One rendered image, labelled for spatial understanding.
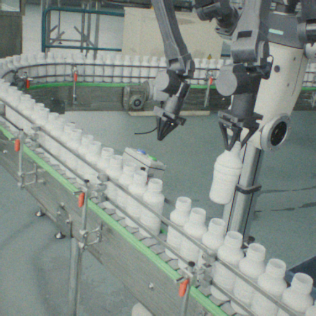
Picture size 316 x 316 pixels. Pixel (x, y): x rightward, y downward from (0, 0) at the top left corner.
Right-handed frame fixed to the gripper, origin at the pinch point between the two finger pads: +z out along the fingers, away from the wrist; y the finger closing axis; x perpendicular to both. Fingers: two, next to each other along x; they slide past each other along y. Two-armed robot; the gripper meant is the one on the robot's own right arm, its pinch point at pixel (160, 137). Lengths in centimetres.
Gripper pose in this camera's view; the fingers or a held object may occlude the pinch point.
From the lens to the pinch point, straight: 149.6
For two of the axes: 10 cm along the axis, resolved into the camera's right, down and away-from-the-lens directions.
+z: -3.8, 9.1, 1.5
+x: 6.8, 1.6, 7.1
